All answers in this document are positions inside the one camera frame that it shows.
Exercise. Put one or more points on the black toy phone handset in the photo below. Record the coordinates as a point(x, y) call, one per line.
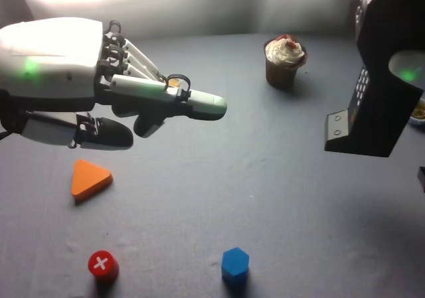
point(382, 119)

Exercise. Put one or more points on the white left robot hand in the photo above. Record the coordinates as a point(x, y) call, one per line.
point(50, 65)

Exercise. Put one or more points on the red cylinder block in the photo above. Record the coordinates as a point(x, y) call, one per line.
point(103, 265)

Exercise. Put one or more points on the white curtain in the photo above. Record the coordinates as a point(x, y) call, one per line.
point(199, 9)

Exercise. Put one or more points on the orange triangle block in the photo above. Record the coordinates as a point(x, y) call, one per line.
point(89, 180)

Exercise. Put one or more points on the blue hexagon block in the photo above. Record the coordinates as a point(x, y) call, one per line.
point(235, 265)

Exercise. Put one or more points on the toy cupcake with white frosting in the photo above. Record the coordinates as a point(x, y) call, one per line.
point(285, 62)

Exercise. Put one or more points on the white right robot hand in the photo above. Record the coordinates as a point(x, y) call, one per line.
point(411, 69)

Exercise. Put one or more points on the small cup with orange drink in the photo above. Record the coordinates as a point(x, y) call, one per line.
point(174, 83)

